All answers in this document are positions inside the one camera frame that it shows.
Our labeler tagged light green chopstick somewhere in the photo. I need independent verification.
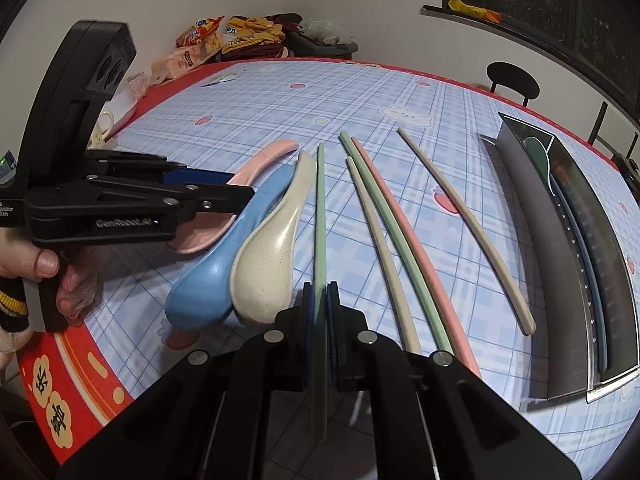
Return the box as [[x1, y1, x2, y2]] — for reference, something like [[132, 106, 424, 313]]
[[310, 143, 329, 443]]

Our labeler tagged blue chopstick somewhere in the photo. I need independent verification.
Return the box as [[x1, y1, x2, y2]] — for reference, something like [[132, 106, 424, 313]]
[[550, 176, 610, 373]]

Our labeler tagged small paper card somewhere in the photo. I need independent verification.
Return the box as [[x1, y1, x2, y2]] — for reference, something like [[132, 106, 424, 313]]
[[202, 70, 244, 87]]

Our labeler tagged blue spoon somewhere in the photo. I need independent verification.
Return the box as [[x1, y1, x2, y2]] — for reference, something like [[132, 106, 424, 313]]
[[165, 165, 295, 332]]

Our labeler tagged pink spoon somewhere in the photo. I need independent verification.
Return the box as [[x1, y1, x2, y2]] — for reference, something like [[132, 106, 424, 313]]
[[168, 139, 298, 255]]

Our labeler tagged mint green spoon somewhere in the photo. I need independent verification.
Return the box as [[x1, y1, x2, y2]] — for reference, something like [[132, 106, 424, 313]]
[[523, 136, 551, 188]]

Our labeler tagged dark stool with bag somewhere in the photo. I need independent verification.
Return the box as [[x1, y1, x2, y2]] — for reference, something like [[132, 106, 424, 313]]
[[286, 20, 359, 60]]

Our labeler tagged beige short chopstick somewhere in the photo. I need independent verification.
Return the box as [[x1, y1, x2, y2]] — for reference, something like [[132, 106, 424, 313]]
[[346, 156, 422, 354]]

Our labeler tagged stainless steel utensil tray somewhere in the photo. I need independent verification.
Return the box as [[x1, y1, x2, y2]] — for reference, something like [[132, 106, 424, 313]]
[[492, 114, 639, 403]]

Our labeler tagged pink chopstick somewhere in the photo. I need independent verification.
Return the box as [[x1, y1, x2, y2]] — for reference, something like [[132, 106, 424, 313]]
[[350, 136, 482, 377]]

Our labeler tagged dark window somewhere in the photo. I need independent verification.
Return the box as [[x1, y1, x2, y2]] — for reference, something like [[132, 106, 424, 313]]
[[442, 0, 639, 122]]

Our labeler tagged person's left hand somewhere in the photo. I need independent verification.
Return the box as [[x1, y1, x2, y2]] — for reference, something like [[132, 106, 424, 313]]
[[1, 228, 101, 326]]

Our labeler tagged pink snack package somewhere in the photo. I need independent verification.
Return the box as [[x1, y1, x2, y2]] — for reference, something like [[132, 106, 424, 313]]
[[151, 42, 221, 82]]

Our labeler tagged orange snack bag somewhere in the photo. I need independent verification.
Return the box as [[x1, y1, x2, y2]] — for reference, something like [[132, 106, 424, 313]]
[[175, 16, 222, 48]]

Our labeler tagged black round chair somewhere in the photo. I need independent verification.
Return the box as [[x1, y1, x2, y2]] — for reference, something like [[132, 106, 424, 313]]
[[486, 62, 540, 107]]

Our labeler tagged cream speckled spoon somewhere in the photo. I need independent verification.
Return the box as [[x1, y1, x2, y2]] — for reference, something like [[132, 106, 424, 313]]
[[230, 151, 317, 325]]

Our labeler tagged yellow cartoon mug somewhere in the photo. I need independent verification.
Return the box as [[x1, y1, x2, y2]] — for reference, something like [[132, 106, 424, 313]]
[[87, 110, 117, 150]]

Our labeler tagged yellow packet on windowsill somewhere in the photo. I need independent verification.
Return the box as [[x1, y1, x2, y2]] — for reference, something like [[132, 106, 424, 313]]
[[447, 0, 502, 24]]

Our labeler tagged beige curved chopstick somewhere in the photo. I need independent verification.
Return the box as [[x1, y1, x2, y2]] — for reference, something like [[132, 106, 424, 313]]
[[397, 127, 537, 336]]

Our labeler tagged black metal chair frame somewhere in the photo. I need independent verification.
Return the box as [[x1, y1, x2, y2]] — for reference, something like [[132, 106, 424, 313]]
[[588, 101, 639, 170]]

